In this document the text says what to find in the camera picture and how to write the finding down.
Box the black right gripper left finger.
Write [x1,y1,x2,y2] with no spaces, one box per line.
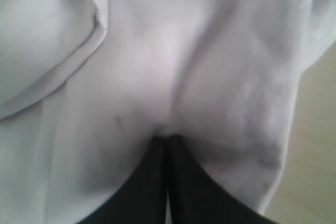
[81,137,167,224]

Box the white cotton t-shirt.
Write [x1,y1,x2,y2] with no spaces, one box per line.
[1,0,335,223]

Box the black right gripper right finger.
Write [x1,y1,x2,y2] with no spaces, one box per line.
[165,135,268,224]

